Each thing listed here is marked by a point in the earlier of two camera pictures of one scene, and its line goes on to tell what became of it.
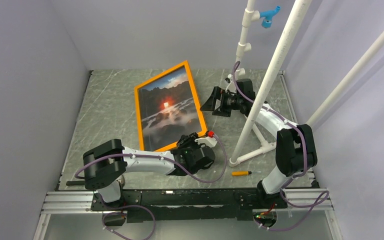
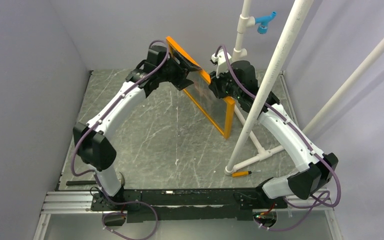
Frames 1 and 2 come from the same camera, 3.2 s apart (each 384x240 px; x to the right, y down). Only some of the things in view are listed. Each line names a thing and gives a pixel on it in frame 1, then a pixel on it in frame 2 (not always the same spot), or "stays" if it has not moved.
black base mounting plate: (174, 205) stays
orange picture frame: (168, 108) → (220, 111)
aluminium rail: (308, 199) stays
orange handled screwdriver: (236, 173) stays
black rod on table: (75, 183) stays
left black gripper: (187, 140) → (181, 81)
